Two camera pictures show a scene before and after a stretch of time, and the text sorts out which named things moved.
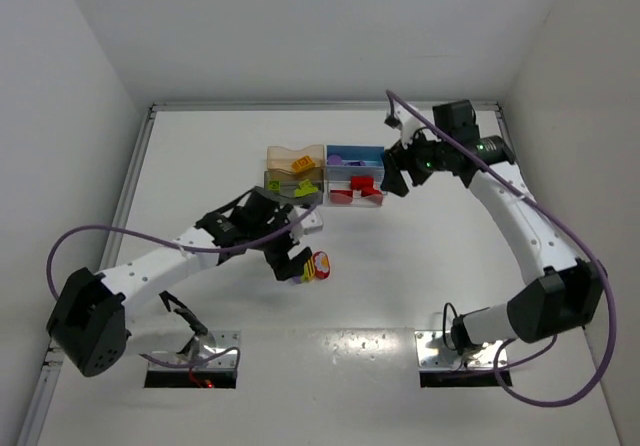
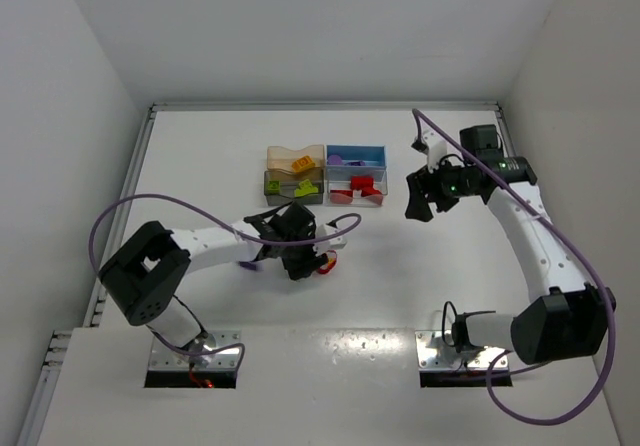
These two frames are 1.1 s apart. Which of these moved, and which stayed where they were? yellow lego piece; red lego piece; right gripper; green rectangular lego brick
Moved: right gripper
Stayed: yellow lego piece; red lego piece; green rectangular lego brick
